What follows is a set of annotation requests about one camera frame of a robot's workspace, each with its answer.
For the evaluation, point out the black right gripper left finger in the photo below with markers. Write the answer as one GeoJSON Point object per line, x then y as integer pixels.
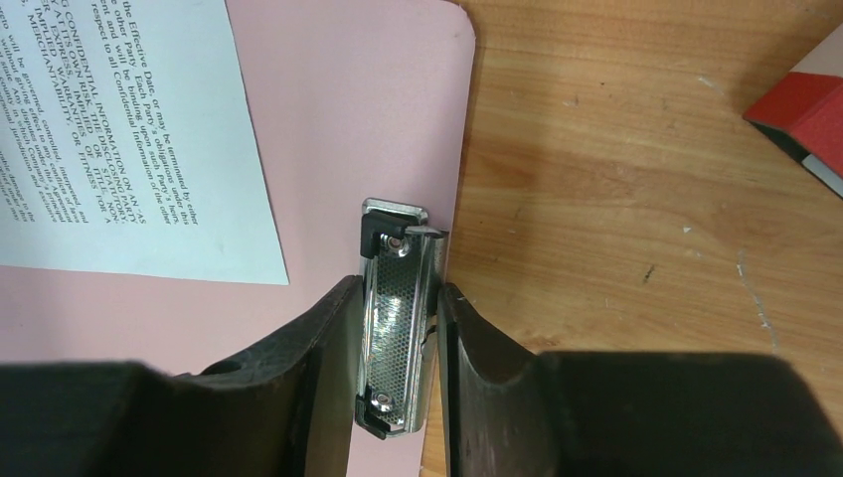
{"type": "Point", "coordinates": [281, 407]}

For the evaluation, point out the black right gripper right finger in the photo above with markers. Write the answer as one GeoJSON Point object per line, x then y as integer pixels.
{"type": "Point", "coordinates": [510, 412]}

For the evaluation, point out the metal clipboard clip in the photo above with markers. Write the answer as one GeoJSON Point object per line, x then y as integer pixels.
{"type": "Point", "coordinates": [402, 262]}

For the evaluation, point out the printed paper sheet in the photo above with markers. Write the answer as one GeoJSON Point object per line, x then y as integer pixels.
{"type": "Point", "coordinates": [127, 144]}

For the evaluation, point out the pink clipboard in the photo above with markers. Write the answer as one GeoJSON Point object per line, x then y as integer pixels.
{"type": "Point", "coordinates": [349, 100]}

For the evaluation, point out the red folder with black inside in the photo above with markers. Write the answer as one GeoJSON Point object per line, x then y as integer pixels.
{"type": "Point", "coordinates": [802, 113]}

